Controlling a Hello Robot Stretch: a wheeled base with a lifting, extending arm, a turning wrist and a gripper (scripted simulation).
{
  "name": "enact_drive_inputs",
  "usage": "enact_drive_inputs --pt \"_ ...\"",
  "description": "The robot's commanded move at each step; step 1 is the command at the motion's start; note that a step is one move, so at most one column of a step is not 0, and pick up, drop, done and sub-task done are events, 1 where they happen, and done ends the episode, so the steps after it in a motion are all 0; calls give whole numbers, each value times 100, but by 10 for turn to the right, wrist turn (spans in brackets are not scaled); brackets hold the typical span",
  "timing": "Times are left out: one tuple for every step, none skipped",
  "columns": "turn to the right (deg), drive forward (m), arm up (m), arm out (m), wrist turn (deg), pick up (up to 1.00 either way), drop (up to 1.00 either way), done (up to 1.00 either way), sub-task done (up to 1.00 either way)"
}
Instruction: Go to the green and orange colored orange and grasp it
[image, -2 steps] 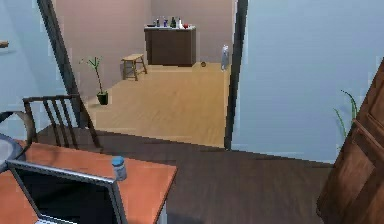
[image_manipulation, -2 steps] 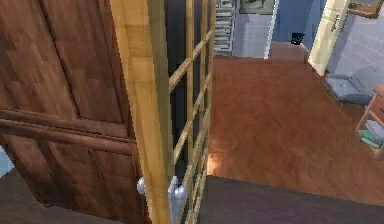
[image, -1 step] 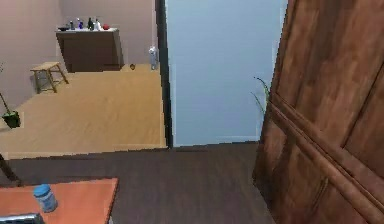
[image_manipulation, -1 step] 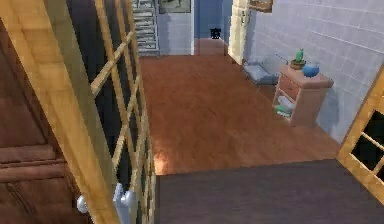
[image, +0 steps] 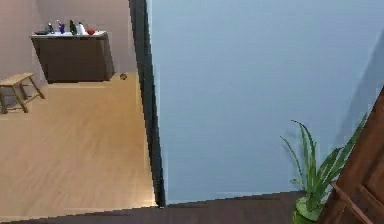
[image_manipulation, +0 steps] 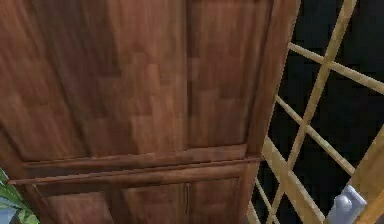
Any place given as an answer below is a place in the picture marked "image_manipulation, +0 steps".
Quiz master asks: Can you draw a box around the brown wooden cupboard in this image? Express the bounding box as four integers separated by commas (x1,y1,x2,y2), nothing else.
0,0,302,224

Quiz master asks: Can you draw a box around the pale wooden lattice window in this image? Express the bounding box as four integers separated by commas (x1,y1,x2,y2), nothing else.
245,0,384,224

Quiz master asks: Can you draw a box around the green house plant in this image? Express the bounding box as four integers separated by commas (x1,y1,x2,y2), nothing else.
0,167,41,224

